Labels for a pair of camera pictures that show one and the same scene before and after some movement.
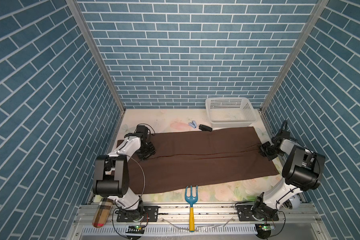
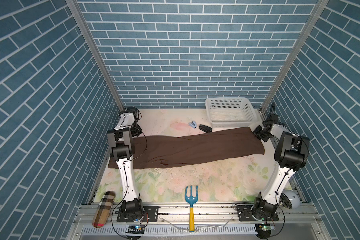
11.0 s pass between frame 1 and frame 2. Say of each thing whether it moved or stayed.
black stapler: stayed
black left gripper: moved
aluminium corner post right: stayed
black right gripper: moved
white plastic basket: stayed
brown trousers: moved
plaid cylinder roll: stayed
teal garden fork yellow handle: stayed
